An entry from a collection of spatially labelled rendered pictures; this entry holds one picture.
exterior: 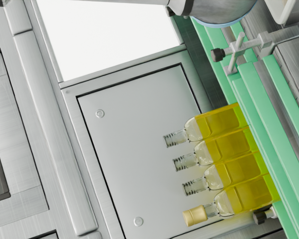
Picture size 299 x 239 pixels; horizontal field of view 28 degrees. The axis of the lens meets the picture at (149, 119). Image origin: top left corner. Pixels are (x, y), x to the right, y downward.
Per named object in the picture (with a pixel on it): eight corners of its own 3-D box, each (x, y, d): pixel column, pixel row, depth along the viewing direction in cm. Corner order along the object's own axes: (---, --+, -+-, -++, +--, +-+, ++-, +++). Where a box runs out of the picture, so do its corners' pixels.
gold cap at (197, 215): (201, 202, 124) (182, 209, 123) (208, 217, 123) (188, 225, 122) (200, 206, 127) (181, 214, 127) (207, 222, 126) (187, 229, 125)
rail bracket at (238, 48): (256, 56, 133) (204, 72, 132) (271, 17, 118) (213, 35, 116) (261, 67, 132) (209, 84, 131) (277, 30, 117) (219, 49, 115)
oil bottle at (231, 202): (298, 167, 132) (208, 199, 129) (304, 160, 126) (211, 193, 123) (309, 190, 130) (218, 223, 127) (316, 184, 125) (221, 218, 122)
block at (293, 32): (286, 42, 133) (257, 51, 132) (296, 21, 124) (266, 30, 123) (293, 56, 131) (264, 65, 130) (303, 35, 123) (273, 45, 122)
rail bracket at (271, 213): (300, 196, 138) (247, 215, 136) (307, 188, 131) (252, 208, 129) (307, 212, 136) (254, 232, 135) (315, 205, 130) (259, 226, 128)
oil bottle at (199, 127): (266, 99, 138) (180, 128, 135) (271, 89, 132) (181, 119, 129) (276, 120, 136) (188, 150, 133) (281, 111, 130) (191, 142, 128)
